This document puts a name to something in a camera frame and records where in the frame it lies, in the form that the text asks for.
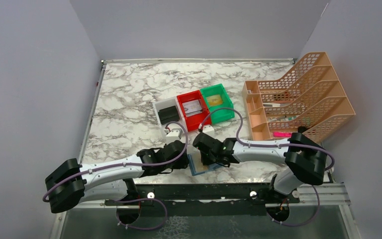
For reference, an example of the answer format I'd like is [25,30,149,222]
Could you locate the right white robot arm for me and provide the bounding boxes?
[192,132,327,199]

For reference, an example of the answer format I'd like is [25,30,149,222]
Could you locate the pink marker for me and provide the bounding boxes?
[272,131,292,138]

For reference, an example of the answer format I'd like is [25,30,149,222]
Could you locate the stack of cards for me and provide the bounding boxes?
[182,100,202,117]

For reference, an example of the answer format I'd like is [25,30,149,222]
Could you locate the white plastic bin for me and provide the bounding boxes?
[152,97,189,140]

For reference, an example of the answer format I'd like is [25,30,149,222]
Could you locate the black wallet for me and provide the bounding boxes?
[158,106,181,125]

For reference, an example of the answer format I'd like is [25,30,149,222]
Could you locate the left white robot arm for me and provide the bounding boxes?
[42,140,188,214]

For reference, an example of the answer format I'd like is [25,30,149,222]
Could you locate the black mounting rail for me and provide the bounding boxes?
[104,183,285,217]

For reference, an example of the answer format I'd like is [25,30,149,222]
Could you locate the red plastic bin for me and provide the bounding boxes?
[177,90,209,132]

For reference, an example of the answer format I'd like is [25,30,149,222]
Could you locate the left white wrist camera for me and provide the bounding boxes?
[165,128,183,144]

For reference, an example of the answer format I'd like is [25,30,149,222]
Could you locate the gold card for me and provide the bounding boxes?
[206,94,223,107]

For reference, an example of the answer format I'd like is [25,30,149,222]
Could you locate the blue card holder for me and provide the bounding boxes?
[187,146,221,176]

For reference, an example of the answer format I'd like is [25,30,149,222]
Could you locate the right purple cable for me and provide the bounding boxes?
[200,107,336,171]

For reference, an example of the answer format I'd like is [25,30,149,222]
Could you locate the green plastic bin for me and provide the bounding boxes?
[200,84,235,124]

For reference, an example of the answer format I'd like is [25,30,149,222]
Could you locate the pens in organizer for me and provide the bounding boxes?
[263,101,298,122]

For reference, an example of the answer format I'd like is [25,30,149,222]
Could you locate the orange file organizer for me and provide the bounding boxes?
[242,52,356,143]

